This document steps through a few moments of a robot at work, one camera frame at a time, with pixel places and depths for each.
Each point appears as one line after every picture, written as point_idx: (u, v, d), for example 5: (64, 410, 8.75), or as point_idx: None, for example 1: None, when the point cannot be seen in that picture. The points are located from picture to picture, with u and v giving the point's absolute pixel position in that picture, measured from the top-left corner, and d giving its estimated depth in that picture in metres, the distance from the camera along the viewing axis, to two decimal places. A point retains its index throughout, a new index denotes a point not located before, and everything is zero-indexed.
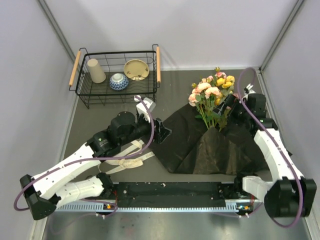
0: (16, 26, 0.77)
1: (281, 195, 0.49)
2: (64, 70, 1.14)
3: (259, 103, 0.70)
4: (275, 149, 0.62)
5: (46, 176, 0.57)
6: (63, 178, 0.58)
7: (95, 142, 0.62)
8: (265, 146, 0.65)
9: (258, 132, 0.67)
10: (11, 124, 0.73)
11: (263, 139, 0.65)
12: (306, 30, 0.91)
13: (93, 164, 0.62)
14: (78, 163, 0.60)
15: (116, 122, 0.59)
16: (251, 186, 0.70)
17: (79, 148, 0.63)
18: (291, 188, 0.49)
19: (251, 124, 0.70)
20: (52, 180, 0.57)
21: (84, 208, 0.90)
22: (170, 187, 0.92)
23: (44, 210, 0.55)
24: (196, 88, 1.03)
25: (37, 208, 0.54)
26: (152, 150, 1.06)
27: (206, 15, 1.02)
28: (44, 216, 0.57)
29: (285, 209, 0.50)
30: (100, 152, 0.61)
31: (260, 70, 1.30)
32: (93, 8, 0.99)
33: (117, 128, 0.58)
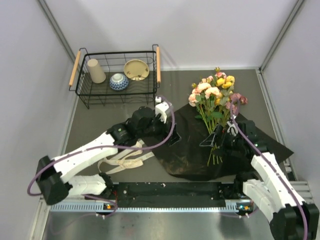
0: (16, 26, 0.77)
1: (287, 226, 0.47)
2: (64, 70, 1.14)
3: (249, 128, 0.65)
4: (273, 175, 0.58)
5: (67, 158, 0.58)
6: (83, 162, 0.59)
7: (114, 133, 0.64)
8: (263, 172, 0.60)
9: (254, 157, 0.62)
10: (10, 124, 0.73)
11: (260, 164, 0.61)
12: (306, 29, 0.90)
13: (110, 153, 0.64)
14: (99, 149, 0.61)
15: (138, 113, 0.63)
16: (252, 194, 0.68)
17: (100, 135, 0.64)
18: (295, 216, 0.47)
19: (247, 150, 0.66)
20: (73, 162, 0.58)
21: (84, 207, 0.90)
22: (170, 187, 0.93)
23: (58, 194, 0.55)
24: (196, 88, 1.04)
25: (55, 189, 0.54)
26: (152, 150, 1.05)
27: (206, 14, 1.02)
28: (55, 201, 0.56)
29: (293, 236, 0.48)
30: (119, 141, 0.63)
31: (260, 70, 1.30)
32: (93, 8, 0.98)
33: (139, 119, 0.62)
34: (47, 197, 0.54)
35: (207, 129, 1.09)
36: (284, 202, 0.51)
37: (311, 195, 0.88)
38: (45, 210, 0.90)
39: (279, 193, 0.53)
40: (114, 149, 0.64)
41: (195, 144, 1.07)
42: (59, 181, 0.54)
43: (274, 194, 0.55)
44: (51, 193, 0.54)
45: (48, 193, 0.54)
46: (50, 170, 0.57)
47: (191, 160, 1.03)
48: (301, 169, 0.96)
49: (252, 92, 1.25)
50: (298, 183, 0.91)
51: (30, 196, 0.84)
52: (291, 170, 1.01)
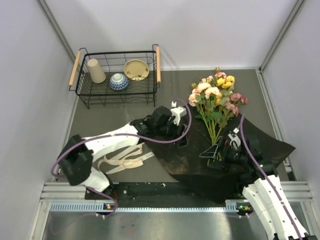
0: (16, 26, 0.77)
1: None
2: (64, 70, 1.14)
3: (253, 145, 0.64)
4: (278, 203, 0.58)
5: (97, 139, 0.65)
6: (109, 145, 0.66)
7: (136, 126, 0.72)
8: (267, 196, 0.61)
9: (259, 180, 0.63)
10: (10, 124, 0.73)
11: (265, 189, 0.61)
12: (306, 30, 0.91)
13: (130, 142, 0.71)
14: (124, 136, 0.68)
15: (161, 110, 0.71)
16: (252, 202, 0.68)
17: (125, 126, 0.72)
18: None
19: (251, 169, 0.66)
20: (102, 143, 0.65)
21: (84, 208, 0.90)
22: (170, 187, 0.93)
23: (82, 173, 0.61)
24: (196, 88, 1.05)
25: (84, 165, 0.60)
26: (152, 150, 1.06)
27: (206, 14, 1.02)
28: (77, 180, 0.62)
29: None
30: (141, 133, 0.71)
31: (260, 70, 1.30)
32: (93, 8, 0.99)
33: (160, 115, 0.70)
34: (74, 171, 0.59)
35: (207, 129, 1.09)
36: (287, 235, 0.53)
37: (311, 195, 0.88)
38: (45, 210, 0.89)
39: (283, 225, 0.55)
40: (136, 140, 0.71)
41: (195, 144, 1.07)
42: (89, 158, 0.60)
43: (277, 221, 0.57)
44: (80, 167, 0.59)
45: (76, 167, 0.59)
46: (78, 149, 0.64)
47: (191, 160, 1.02)
48: (301, 169, 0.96)
49: (252, 92, 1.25)
50: (298, 183, 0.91)
51: (30, 196, 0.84)
52: (291, 170, 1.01)
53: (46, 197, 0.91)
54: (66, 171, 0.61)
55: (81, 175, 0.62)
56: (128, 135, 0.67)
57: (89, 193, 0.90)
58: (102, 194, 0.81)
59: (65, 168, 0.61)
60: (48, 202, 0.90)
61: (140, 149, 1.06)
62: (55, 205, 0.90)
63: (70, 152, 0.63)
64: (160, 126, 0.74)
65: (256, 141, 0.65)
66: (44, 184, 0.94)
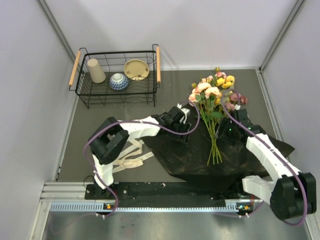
0: (17, 26, 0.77)
1: (284, 194, 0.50)
2: (64, 70, 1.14)
3: (241, 115, 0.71)
4: (267, 151, 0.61)
5: (129, 123, 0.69)
6: (138, 130, 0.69)
7: (157, 119, 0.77)
8: (258, 151, 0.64)
9: (248, 138, 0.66)
10: (11, 125, 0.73)
11: (255, 144, 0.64)
12: (306, 30, 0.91)
13: (149, 132, 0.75)
14: (149, 125, 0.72)
15: (177, 108, 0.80)
16: (252, 184, 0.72)
17: (148, 117, 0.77)
18: (292, 185, 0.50)
19: (241, 134, 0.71)
20: (133, 127, 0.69)
21: (84, 207, 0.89)
22: (170, 187, 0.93)
23: (113, 153, 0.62)
24: (196, 88, 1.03)
25: (120, 143, 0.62)
26: (152, 150, 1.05)
27: (207, 14, 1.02)
28: (107, 159, 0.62)
29: (293, 208, 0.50)
30: (161, 124, 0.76)
31: (260, 70, 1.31)
32: (93, 8, 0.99)
33: (178, 111, 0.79)
34: (110, 149, 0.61)
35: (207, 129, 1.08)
36: (280, 174, 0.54)
37: None
38: (45, 210, 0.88)
39: (275, 167, 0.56)
40: (157, 131, 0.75)
41: (195, 144, 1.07)
42: (124, 137, 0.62)
43: (271, 169, 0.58)
44: (116, 144, 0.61)
45: (112, 145, 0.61)
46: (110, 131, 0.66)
47: (191, 160, 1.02)
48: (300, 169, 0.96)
49: (252, 92, 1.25)
50: None
51: (30, 197, 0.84)
52: None
53: (46, 197, 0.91)
54: (100, 150, 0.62)
55: (114, 156, 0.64)
56: (153, 124, 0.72)
57: (89, 193, 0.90)
58: (108, 188, 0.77)
59: (98, 149, 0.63)
60: (48, 202, 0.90)
61: (140, 149, 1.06)
62: (55, 205, 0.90)
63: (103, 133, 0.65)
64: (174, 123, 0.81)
65: (244, 112, 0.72)
66: (44, 184, 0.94)
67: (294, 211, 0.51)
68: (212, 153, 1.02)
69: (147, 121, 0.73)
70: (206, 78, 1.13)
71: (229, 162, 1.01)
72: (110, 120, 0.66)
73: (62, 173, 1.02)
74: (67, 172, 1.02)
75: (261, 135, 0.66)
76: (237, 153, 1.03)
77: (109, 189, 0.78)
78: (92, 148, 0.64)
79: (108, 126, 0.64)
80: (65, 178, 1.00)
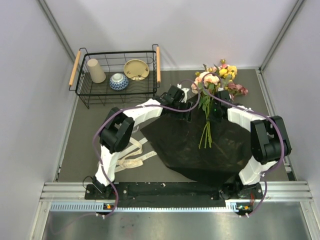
0: (17, 26, 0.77)
1: (258, 133, 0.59)
2: (64, 70, 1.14)
3: (223, 95, 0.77)
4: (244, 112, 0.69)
5: (132, 110, 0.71)
6: (142, 114, 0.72)
7: (157, 100, 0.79)
8: (237, 116, 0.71)
9: (228, 110, 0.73)
10: (10, 125, 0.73)
11: (232, 111, 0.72)
12: (306, 30, 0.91)
13: (154, 114, 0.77)
14: (152, 107, 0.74)
15: (175, 87, 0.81)
16: (247, 171, 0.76)
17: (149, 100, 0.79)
18: (263, 125, 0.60)
19: (223, 111, 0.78)
20: (137, 113, 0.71)
21: (84, 207, 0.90)
22: (170, 187, 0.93)
23: (123, 141, 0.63)
24: (198, 77, 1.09)
25: (128, 131, 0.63)
26: (156, 148, 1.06)
27: (207, 14, 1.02)
28: (118, 148, 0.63)
29: (270, 146, 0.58)
30: (163, 104, 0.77)
31: (260, 70, 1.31)
32: (93, 8, 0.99)
33: (177, 90, 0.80)
34: (120, 137, 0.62)
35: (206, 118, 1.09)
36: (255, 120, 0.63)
37: (311, 195, 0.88)
38: (45, 210, 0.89)
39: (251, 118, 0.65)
40: (160, 111, 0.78)
41: (195, 144, 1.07)
42: (131, 124, 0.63)
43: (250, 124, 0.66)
44: (125, 132, 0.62)
45: (121, 133, 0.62)
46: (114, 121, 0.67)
47: (190, 160, 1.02)
48: (300, 169, 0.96)
49: (252, 93, 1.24)
50: (297, 183, 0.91)
51: (30, 197, 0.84)
52: (291, 170, 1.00)
53: (46, 197, 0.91)
54: (111, 139, 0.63)
55: (124, 144, 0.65)
56: (156, 106, 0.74)
57: (89, 193, 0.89)
58: (112, 184, 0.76)
59: (108, 139, 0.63)
60: (48, 202, 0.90)
61: (140, 149, 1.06)
62: (55, 205, 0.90)
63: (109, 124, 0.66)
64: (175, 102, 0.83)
65: (226, 92, 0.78)
66: (44, 184, 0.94)
67: (272, 150, 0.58)
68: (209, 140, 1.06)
69: (149, 104, 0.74)
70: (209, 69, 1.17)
71: (229, 162, 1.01)
72: (114, 110, 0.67)
73: (62, 172, 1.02)
74: (67, 172, 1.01)
75: (239, 105, 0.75)
76: (237, 153, 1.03)
77: (113, 185, 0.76)
78: (102, 139, 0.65)
79: (114, 115, 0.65)
80: (65, 178, 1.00)
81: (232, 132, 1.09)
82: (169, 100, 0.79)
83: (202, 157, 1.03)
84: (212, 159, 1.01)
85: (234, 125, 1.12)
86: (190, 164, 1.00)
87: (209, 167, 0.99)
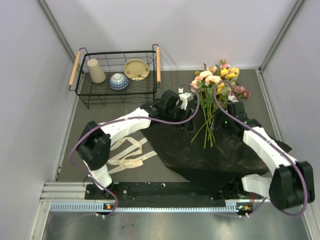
0: (17, 26, 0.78)
1: (283, 183, 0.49)
2: (64, 70, 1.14)
3: (238, 108, 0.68)
4: (264, 143, 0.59)
5: (112, 124, 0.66)
6: (124, 128, 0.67)
7: (147, 109, 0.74)
8: (255, 143, 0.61)
9: (245, 132, 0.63)
10: (10, 124, 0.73)
11: (251, 137, 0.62)
12: (306, 30, 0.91)
13: (142, 126, 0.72)
14: (137, 119, 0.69)
15: (170, 92, 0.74)
16: (252, 183, 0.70)
17: (134, 111, 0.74)
18: (290, 174, 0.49)
19: (237, 128, 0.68)
20: (117, 127, 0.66)
21: (84, 208, 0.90)
22: (170, 187, 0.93)
23: (99, 158, 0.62)
24: (198, 76, 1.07)
25: (103, 149, 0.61)
26: (156, 148, 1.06)
27: (207, 14, 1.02)
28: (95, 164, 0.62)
29: (292, 197, 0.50)
30: (152, 115, 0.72)
31: (260, 70, 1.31)
32: (93, 8, 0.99)
33: (170, 97, 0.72)
34: (95, 155, 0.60)
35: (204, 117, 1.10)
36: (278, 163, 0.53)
37: None
38: (45, 210, 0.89)
39: (273, 158, 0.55)
40: (148, 122, 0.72)
41: (195, 144, 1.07)
42: (107, 142, 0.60)
43: (269, 160, 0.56)
44: (100, 151, 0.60)
45: (96, 152, 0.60)
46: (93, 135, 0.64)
47: (190, 160, 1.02)
48: None
49: (252, 93, 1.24)
50: None
51: (30, 197, 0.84)
52: None
53: (46, 197, 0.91)
54: (87, 156, 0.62)
55: (102, 160, 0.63)
56: (141, 118, 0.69)
57: (89, 193, 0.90)
58: (107, 189, 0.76)
59: (84, 155, 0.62)
60: (48, 202, 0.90)
61: (140, 149, 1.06)
62: (55, 205, 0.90)
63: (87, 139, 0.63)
64: (168, 109, 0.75)
65: (241, 105, 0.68)
66: (44, 184, 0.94)
67: (293, 200, 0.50)
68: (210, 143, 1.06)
69: (133, 116, 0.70)
70: (211, 68, 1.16)
71: (229, 162, 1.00)
72: (90, 125, 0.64)
73: (62, 173, 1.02)
74: (67, 172, 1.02)
75: (258, 128, 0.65)
76: (237, 153, 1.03)
77: (108, 190, 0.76)
78: (80, 155, 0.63)
79: (90, 132, 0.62)
80: (65, 178, 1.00)
81: None
82: (161, 107, 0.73)
83: (202, 157, 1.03)
84: (212, 159, 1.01)
85: None
86: (190, 165, 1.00)
87: (209, 167, 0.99)
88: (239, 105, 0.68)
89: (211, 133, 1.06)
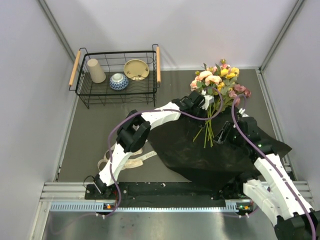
0: (17, 26, 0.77)
1: (294, 233, 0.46)
2: (64, 69, 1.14)
3: (251, 126, 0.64)
4: (278, 180, 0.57)
5: (150, 113, 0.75)
6: (159, 118, 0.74)
7: (177, 104, 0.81)
8: (268, 175, 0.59)
9: (259, 159, 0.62)
10: (10, 124, 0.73)
11: (266, 168, 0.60)
12: (306, 30, 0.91)
13: (173, 118, 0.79)
14: (170, 111, 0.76)
15: (197, 92, 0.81)
16: (254, 196, 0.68)
17: (169, 104, 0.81)
18: (303, 225, 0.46)
19: (250, 149, 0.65)
20: (155, 117, 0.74)
21: (84, 208, 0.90)
22: (170, 187, 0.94)
23: (139, 143, 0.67)
24: (198, 76, 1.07)
25: (144, 134, 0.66)
26: (156, 148, 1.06)
27: (207, 14, 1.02)
28: (133, 149, 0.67)
29: None
30: (182, 109, 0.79)
31: (260, 70, 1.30)
32: (93, 8, 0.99)
33: (198, 95, 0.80)
34: (136, 139, 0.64)
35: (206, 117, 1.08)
36: (292, 211, 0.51)
37: (311, 195, 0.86)
38: (45, 210, 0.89)
39: (286, 200, 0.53)
40: (178, 115, 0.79)
41: (195, 144, 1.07)
42: (148, 128, 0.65)
43: (281, 199, 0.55)
44: (141, 135, 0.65)
45: (138, 136, 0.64)
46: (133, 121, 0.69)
47: (190, 160, 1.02)
48: (301, 169, 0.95)
49: (252, 93, 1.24)
50: (298, 183, 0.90)
51: (30, 196, 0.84)
52: (291, 170, 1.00)
53: (46, 197, 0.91)
54: (128, 140, 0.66)
55: (139, 146, 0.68)
56: (173, 110, 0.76)
57: (89, 193, 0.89)
58: (116, 185, 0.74)
59: (125, 139, 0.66)
60: (48, 202, 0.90)
61: (140, 149, 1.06)
62: (55, 205, 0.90)
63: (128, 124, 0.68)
64: (195, 107, 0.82)
65: (254, 122, 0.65)
66: (44, 184, 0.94)
67: None
68: (209, 140, 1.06)
69: (167, 108, 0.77)
70: (210, 68, 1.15)
71: (229, 162, 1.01)
72: (132, 111, 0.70)
73: (62, 173, 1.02)
74: (67, 172, 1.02)
75: (274, 156, 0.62)
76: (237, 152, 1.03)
77: (117, 186, 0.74)
78: (119, 138, 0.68)
79: (132, 116, 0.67)
80: (65, 178, 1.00)
81: None
82: (189, 104, 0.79)
83: (202, 156, 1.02)
84: (212, 159, 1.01)
85: None
86: (191, 164, 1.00)
87: (209, 167, 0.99)
88: (251, 123, 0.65)
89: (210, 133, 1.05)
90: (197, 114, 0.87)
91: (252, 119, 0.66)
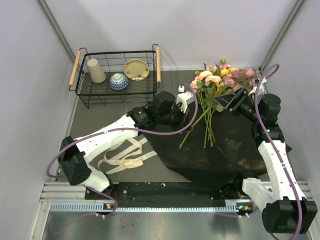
0: (16, 26, 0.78)
1: (278, 215, 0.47)
2: (64, 70, 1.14)
3: (271, 112, 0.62)
4: (278, 164, 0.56)
5: (89, 138, 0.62)
6: (102, 144, 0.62)
7: (134, 116, 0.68)
8: (268, 159, 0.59)
9: (263, 142, 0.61)
10: (10, 123, 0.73)
11: (267, 151, 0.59)
12: (306, 30, 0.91)
13: (131, 135, 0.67)
14: (120, 131, 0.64)
15: (160, 97, 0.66)
16: (251, 190, 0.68)
17: (120, 118, 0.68)
18: (291, 209, 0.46)
19: (257, 132, 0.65)
20: (94, 143, 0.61)
21: (84, 208, 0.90)
22: (170, 186, 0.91)
23: (80, 175, 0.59)
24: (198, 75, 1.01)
25: (77, 169, 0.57)
26: (156, 148, 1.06)
27: (206, 14, 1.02)
28: (76, 181, 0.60)
29: (282, 226, 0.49)
30: (139, 124, 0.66)
31: (260, 70, 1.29)
32: (93, 9, 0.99)
33: (161, 101, 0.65)
34: (71, 175, 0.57)
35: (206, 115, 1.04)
36: (282, 195, 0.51)
37: (311, 195, 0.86)
38: (45, 210, 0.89)
39: (279, 185, 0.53)
40: (135, 132, 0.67)
41: (195, 144, 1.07)
42: (81, 161, 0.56)
43: (275, 183, 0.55)
44: (74, 171, 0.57)
45: (71, 171, 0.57)
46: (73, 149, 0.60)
47: (190, 160, 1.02)
48: (301, 169, 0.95)
49: None
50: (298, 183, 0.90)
51: (30, 196, 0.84)
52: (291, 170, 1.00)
53: (46, 197, 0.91)
54: (66, 172, 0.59)
55: (82, 177, 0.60)
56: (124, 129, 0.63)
57: (89, 193, 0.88)
58: (101, 193, 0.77)
59: (64, 170, 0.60)
60: (48, 202, 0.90)
61: (140, 149, 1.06)
62: (55, 205, 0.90)
63: (66, 154, 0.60)
64: (163, 113, 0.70)
65: (276, 108, 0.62)
66: (44, 184, 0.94)
67: (283, 228, 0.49)
68: (209, 139, 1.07)
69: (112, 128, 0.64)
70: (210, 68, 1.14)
71: (229, 162, 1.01)
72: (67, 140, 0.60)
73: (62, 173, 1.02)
74: None
75: (280, 143, 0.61)
76: (237, 152, 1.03)
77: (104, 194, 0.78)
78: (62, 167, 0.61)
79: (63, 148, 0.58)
80: (65, 178, 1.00)
81: (232, 132, 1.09)
82: (153, 113, 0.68)
83: (202, 157, 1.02)
84: (212, 159, 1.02)
85: (234, 125, 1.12)
86: (191, 165, 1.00)
87: (209, 167, 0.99)
88: (274, 108, 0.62)
89: (210, 133, 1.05)
90: (172, 119, 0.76)
91: (276, 104, 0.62)
